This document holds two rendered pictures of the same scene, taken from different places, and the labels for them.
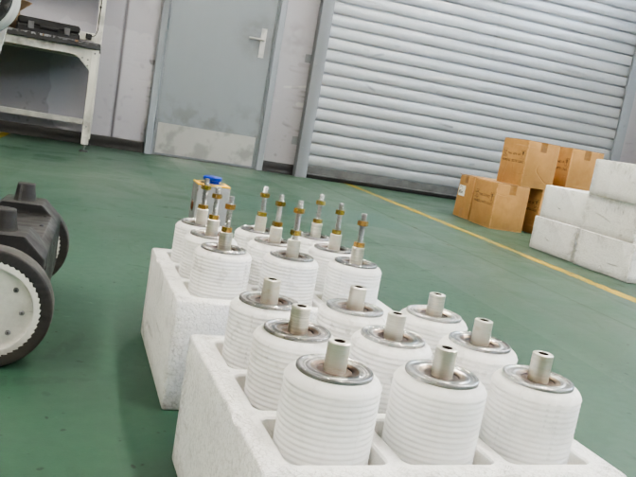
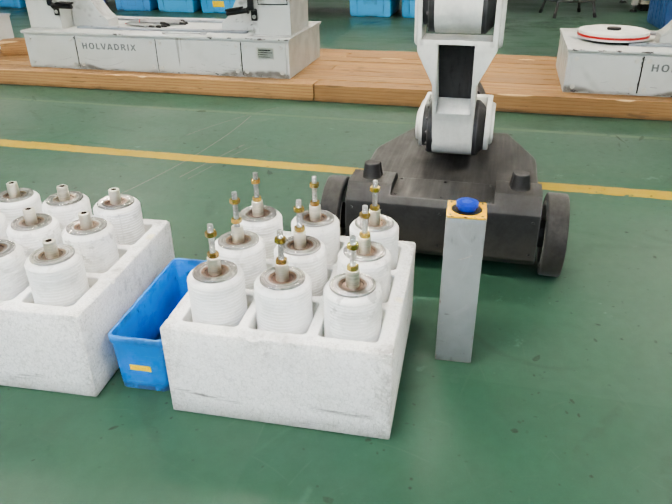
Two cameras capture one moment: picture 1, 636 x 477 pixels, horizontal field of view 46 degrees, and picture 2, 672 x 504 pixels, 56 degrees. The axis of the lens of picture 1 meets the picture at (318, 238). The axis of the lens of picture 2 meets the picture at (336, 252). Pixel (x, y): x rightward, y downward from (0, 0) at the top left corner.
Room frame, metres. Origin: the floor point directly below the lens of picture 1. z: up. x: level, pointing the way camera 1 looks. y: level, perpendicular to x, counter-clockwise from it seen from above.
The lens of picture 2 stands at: (1.94, -0.76, 0.78)
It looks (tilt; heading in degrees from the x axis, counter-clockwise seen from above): 28 degrees down; 122
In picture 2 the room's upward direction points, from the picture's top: 1 degrees counter-clockwise
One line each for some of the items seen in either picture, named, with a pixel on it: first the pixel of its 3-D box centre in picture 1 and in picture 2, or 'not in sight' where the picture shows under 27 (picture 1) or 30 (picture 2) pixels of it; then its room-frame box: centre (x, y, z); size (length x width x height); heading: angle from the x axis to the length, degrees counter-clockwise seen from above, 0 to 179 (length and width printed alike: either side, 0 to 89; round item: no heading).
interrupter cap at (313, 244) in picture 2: (273, 242); (300, 245); (1.35, 0.08, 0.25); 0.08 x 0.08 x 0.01
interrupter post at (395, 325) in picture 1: (395, 326); (30, 216); (0.84, -0.11, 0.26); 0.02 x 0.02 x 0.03
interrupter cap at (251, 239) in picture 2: (291, 256); (238, 240); (1.24, 0.04, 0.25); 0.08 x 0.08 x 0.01
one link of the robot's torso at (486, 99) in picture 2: not in sight; (456, 121); (1.34, 0.85, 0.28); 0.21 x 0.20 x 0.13; 107
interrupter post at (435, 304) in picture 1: (435, 305); (50, 248); (0.99, -0.17, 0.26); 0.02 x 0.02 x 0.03
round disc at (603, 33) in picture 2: not in sight; (613, 33); (1.46, 2.42, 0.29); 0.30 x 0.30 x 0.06
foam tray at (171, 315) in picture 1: (260, 326); (303, 319); (1.35, 0.08, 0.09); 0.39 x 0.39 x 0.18; 20
